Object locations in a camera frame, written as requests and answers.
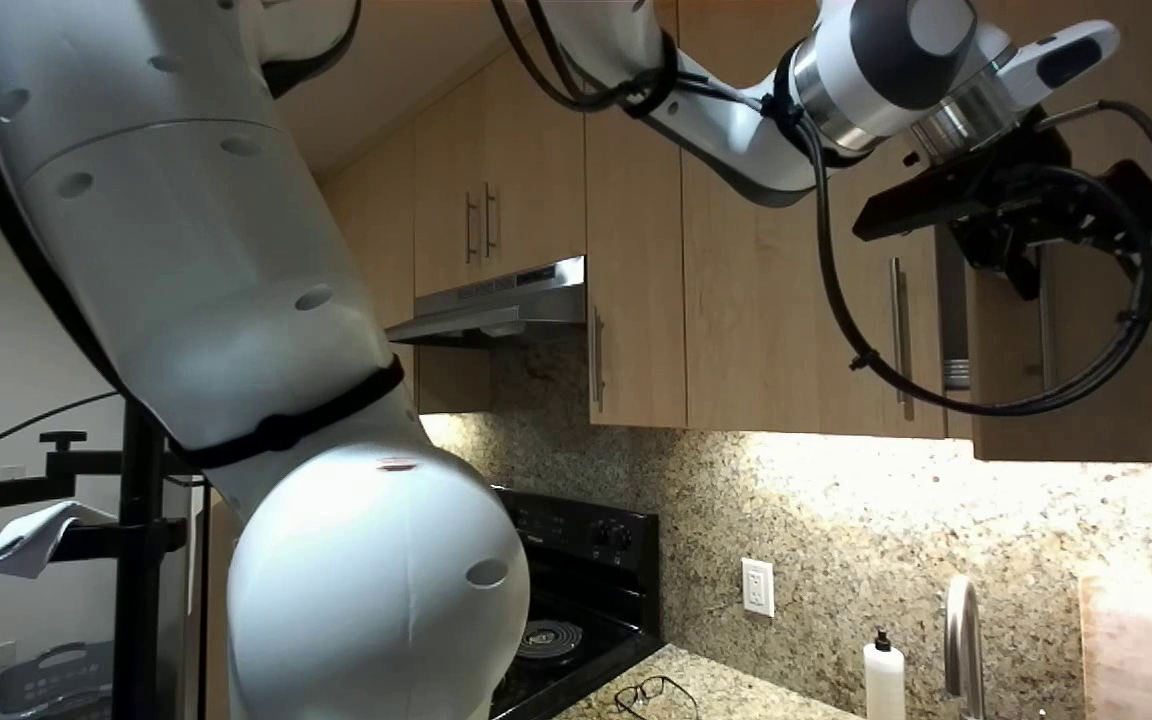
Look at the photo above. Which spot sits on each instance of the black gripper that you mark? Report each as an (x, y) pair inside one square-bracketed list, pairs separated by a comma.
[(1021, 215)]

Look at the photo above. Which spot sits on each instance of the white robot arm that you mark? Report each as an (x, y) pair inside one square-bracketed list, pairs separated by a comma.
[(181, 242)]

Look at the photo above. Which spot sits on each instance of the narrow wooden cabinet door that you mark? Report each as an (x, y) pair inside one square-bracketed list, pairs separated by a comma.
[(635, 277)]

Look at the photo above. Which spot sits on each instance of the wooden cutting board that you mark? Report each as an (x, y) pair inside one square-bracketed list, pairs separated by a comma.
[(1117, 644)]

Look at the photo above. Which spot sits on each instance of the chrome kitchen faucet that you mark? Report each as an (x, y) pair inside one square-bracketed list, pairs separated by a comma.
[(961, 649)]

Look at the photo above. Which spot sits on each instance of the white soap dispenser bottle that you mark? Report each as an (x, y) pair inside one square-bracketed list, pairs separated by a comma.
[(884, 683)]

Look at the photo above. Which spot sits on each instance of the stainless range hood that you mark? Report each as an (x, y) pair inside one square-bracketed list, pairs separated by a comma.
[(501, 304)]

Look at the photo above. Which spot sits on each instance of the wooden cabinets above hood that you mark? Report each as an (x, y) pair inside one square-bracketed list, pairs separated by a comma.
[(497, 180)]

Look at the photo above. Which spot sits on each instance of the black stove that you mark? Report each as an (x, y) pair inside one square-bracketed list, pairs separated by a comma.
[(594, 603)]

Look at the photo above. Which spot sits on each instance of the eyeglasses on counter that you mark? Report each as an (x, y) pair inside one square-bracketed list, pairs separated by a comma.
[(655, 697)]

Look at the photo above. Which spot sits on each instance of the dark plastic basket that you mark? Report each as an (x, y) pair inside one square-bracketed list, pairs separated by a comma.
[(70, 683)]

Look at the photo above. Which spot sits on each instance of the crumpled white paper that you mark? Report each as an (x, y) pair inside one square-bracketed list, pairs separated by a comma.
[(29, 541)]

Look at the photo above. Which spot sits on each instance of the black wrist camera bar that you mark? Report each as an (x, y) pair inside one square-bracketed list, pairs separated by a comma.
[(955, 188)]

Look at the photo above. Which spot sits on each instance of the wooden cabinet door with handle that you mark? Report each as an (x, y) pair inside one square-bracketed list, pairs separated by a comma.
[(763, 340)]

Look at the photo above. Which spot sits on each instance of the white wall outlet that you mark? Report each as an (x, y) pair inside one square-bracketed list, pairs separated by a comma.
[(756, 587)]

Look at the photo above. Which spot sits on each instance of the black metal stand frame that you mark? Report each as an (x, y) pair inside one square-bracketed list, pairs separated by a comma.
[(137, 537)]

